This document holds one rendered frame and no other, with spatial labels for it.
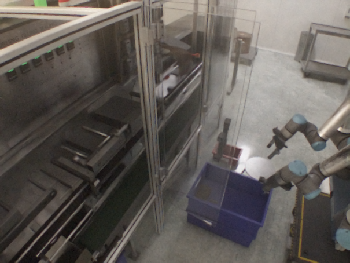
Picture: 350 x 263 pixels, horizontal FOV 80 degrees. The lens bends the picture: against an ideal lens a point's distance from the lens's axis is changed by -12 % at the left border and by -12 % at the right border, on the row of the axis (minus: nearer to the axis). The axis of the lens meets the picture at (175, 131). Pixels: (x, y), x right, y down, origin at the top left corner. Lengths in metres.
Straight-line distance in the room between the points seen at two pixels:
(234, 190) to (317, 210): 0.72
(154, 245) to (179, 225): 0.28
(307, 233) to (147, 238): 1.29
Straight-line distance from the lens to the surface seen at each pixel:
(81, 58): 1.53
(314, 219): 2.13
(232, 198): 2.12
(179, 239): 2.13
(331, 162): 1.36
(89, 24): 0.75
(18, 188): 1.40
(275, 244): 2.26
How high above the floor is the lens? 1.94
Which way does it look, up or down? 40 degrees down
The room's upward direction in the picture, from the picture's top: straight up
